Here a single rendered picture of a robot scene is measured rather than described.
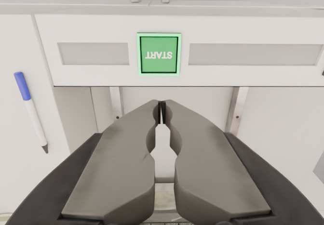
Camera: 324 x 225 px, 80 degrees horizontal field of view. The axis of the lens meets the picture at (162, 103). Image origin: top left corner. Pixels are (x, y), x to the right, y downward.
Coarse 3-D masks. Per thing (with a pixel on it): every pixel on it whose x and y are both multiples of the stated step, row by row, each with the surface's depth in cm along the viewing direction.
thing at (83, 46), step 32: (64, 32) 24; (96, 32) 24; (128, 32) 24; (160, 32) 24; (192, 32) 25; (224, 32) 25; (256, 32) 25; (288, 32) 25; (320, 32) 25; (64, 64) 27; (96, 64) 27; (128, 64) 27; (192, 64) 27; (224, 64) 27; (256, 64) 27; (288, 64) 27; (320, 64) 27
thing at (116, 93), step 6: (114, 90) 40; (120, 90) 41; (114, 96) 41; (120, 96) 41; (114, 102) 42; (120, 102) 42; (114, 108) 42; (120, 108) 42; (114, 114) 43; (120, 114) 43; (114, 120) 44
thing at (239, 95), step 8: (240, 88) 41; (248, 88) 41; (232, 96) 44; (240, 96) 42; (232, 104) 44; (240, 104) 43; (232, 112) 44; (240, 112) 44; (232, 120) 45; (240, 120) 45; (232, 128) 46
